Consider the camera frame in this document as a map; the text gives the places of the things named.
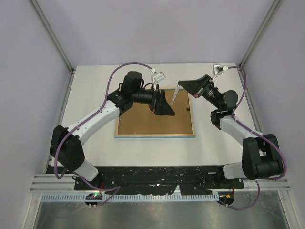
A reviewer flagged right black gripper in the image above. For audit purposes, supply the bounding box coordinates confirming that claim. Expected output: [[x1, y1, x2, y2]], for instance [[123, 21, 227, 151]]
[[179, 74, 222, 110]]

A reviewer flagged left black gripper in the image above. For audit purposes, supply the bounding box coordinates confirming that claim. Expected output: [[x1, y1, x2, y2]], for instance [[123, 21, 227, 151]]
[[132, 84, 175, 115]]

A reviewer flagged small screwdriver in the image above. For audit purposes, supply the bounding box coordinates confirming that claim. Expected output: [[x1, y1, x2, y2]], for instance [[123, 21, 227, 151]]
[[170, 84, 180, 106]]

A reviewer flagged blue picture frame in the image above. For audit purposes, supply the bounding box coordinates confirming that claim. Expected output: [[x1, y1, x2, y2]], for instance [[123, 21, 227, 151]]
[[114, 86, 197, 139]]

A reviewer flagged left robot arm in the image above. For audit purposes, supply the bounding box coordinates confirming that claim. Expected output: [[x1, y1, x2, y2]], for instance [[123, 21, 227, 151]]
[[50, 71, 175, 190]]

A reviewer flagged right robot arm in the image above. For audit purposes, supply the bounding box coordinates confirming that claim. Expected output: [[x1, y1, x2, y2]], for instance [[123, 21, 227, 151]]
[[178, 75, 285, 188]]

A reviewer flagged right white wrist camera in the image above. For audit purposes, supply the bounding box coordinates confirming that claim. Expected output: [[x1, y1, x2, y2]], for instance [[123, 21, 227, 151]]
[[212, 64, 228, 81]]

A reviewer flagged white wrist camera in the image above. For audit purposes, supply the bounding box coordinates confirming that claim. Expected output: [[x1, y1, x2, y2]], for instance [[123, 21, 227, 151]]
[[212, 64, 228, 81], [151, 72, 165, 91]]

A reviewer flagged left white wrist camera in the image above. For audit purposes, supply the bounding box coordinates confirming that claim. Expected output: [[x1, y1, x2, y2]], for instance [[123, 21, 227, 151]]
[[151, 72, 165, 91]]

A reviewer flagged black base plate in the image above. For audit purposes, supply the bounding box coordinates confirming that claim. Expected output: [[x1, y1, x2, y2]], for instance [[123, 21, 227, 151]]
[[73, 166, 244, 196]]

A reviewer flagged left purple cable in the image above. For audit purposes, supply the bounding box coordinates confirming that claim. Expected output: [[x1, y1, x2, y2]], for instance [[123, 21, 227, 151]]
[[53, 62, 158, 207]]

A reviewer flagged right aluminium post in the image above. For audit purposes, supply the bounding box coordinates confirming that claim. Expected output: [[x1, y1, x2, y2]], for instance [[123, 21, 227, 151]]
[[239, 0, 284, 67]]

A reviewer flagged aluminium post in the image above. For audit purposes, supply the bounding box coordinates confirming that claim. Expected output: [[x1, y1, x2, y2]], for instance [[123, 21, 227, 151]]
[[28, 0, 76, 74], [239, 0, 284, 67]]

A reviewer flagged aluminium rail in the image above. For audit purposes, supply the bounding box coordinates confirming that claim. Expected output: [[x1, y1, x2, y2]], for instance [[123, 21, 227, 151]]
[[30, 174, 290, 193]]

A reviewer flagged perforated cable duct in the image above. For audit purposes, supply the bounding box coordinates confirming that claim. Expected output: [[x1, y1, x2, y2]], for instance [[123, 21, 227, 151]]
[[41, 192, 219, 202]]

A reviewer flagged left aluminium post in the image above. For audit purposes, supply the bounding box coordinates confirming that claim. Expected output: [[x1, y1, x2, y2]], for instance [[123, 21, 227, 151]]
[[28, 0, 76, 74]]

